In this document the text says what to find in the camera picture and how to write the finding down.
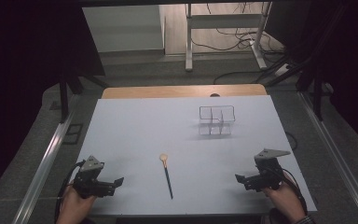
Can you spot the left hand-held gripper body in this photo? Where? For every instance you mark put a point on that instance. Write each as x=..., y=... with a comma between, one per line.
x=88, y=180

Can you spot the dark curtain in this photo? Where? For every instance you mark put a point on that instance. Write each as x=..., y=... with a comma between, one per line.
x=354, y=62
x=28, y=62

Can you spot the white power strip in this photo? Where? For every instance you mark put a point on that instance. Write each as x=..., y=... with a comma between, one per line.
x=282, y=70

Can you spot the clear acrylic divided organizer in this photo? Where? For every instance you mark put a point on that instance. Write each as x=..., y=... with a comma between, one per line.
x=216, y=121

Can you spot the person's left hand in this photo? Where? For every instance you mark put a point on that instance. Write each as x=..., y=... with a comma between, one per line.
x=74, y=207

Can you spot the aluminium rail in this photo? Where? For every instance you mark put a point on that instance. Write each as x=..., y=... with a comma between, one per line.
x=45, y=165
x=338, y=158

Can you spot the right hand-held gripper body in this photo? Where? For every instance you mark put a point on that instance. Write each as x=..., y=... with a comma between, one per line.
x=268, y=172

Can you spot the white board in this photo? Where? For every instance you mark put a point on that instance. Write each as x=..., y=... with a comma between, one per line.
x=155, y=133

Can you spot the white metal desk frame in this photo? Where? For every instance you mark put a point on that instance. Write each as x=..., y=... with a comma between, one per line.
x=227, y=21

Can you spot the person's right hand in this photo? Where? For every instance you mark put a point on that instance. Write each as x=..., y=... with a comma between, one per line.
x=284, y=202

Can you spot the black rectangular floor frame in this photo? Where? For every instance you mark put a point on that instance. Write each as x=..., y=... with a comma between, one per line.
x=73, y=133

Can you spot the black metal stand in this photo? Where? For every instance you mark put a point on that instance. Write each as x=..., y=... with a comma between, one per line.
x=317, y=84
x=64, y=96

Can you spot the grey cabinet panel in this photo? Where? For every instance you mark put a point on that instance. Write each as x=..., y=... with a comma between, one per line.
x=124, y=28

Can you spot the wooden table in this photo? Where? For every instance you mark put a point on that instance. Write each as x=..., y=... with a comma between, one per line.
x=167, y=91

